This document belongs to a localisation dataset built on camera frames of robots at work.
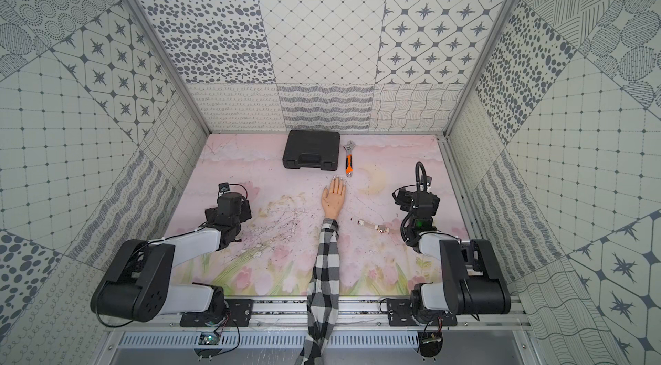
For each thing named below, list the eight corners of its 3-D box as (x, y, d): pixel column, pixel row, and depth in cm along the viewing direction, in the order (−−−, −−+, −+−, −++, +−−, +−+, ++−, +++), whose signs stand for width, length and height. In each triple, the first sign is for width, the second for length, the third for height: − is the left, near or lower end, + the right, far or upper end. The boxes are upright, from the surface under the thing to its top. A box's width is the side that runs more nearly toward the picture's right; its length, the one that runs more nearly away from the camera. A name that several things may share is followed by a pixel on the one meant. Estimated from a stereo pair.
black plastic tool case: (283, 170, 107) (281, 163, 103) (289, 137, 120) (288, 130, 116) (340, 170, 107) (340, 164, 104) (340, 137, 120) (340, 130, 116)
